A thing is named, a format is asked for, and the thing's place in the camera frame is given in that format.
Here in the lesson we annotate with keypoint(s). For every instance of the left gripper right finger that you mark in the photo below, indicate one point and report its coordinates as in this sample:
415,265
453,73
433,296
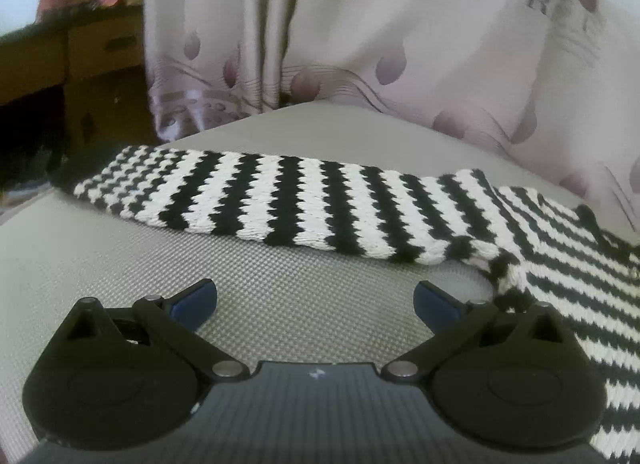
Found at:
510,380

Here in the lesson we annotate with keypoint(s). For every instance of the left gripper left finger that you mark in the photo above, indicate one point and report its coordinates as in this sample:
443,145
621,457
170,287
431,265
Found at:
117,378

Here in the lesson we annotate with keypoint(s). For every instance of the black white striped knit garment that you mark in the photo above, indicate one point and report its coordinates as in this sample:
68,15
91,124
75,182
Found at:
530,247

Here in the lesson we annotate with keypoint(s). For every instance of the grey woven mattress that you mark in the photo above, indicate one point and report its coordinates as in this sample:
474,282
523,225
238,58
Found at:
273,303

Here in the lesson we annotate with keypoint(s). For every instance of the brown wooden cabinet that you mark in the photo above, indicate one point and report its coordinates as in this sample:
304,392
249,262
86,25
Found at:
68,83

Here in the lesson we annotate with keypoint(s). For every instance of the pink patterned curtain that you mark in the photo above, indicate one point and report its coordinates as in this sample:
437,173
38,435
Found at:
552,85

